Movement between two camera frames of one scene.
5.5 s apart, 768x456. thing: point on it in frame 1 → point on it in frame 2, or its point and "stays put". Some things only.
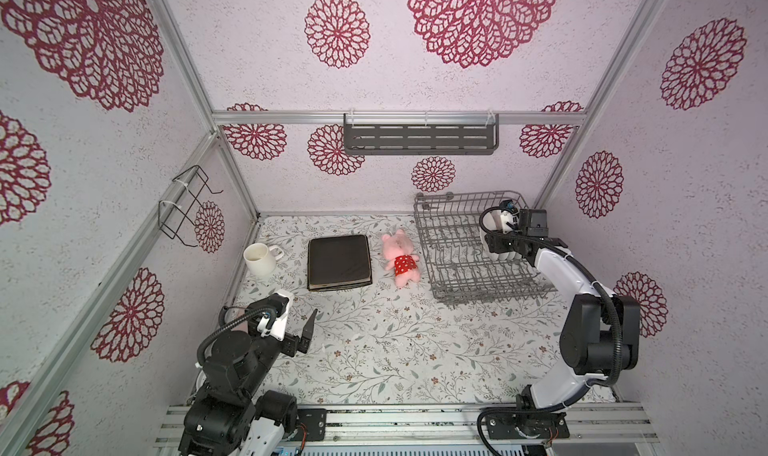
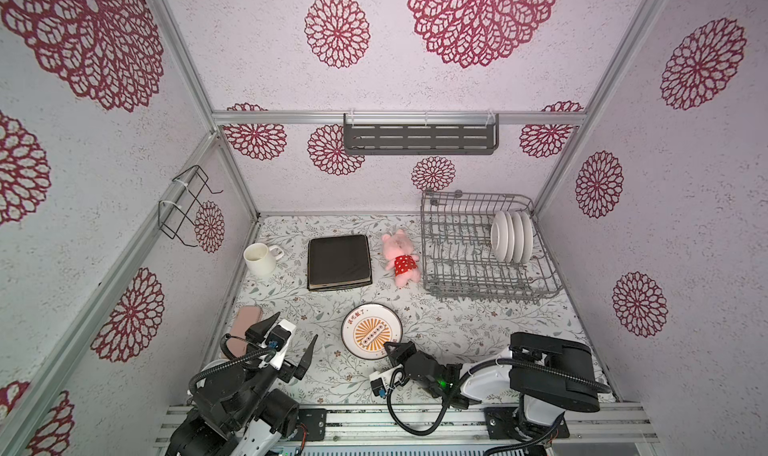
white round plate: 492,220 → 368,327
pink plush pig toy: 399,249 stays put
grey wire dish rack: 462,270 stays put
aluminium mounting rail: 444,424 stays put
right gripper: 496,242 → 401,352
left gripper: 291,341 → 288,370
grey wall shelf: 421,133 stays put
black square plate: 338,262 stays put
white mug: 260,260 stays put
